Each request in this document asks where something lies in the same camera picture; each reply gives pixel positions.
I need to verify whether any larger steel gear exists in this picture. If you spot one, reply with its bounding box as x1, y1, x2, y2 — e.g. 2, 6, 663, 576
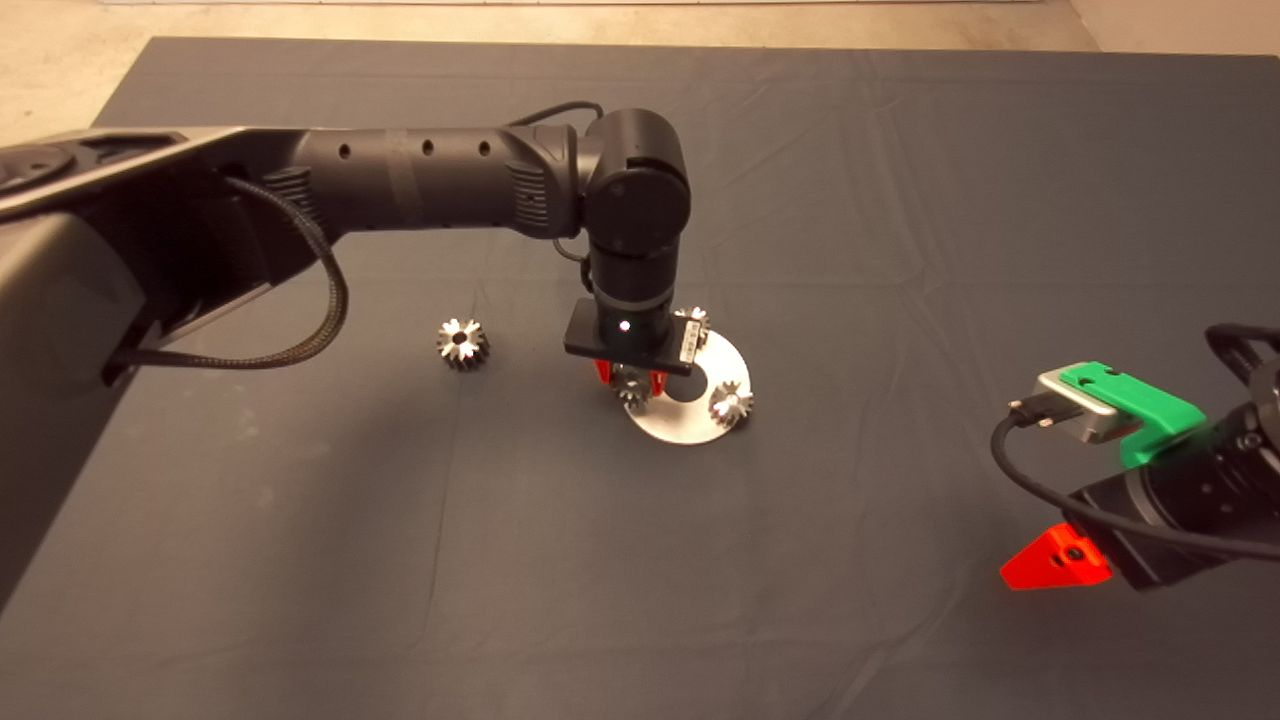
436, 318, 491, 372

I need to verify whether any dark grey table cloth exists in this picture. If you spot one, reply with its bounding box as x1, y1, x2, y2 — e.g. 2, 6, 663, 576
0, 35, 1280, 720

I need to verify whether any short black left camera cable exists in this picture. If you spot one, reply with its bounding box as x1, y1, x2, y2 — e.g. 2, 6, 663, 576
552, 232, 596, 296

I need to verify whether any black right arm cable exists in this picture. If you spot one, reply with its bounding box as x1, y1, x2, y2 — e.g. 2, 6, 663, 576
1205, 322, 1280, 386

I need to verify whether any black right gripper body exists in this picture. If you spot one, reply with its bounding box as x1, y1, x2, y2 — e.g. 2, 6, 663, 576
1062, 440, 1271, 593

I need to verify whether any green right camera mount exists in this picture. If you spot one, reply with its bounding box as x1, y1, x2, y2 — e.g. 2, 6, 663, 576
1060, 361, 1209, 470

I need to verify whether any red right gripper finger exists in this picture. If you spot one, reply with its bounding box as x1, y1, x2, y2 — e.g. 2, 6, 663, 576
1000, 525, 1114, 592

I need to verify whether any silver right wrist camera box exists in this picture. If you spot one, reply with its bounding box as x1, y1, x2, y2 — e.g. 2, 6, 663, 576
1037, 368, 1147, 444

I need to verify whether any thick black braided cable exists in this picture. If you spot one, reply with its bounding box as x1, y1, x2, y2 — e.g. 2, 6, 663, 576
105, 175, 351, 371

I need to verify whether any round metal plate with hole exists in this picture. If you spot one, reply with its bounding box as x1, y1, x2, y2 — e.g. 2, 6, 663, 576
620, 330, 753, 447

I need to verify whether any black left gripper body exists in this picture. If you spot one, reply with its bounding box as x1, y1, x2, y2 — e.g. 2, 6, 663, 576
563, 298, 703, 378

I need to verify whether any long black left arm cable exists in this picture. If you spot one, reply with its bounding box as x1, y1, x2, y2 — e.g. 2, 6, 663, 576
505, 100, 607, 129

